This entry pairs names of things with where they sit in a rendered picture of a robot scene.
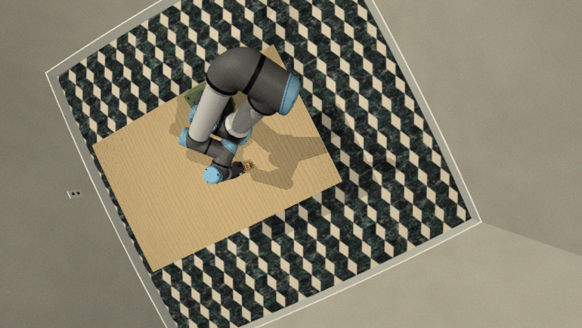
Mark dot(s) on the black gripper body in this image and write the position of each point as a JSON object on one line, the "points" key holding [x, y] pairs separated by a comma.
{"points": [[235, 171]]}

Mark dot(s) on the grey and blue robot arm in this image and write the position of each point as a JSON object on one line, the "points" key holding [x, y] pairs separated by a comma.
{"points": [[245, 69]]}

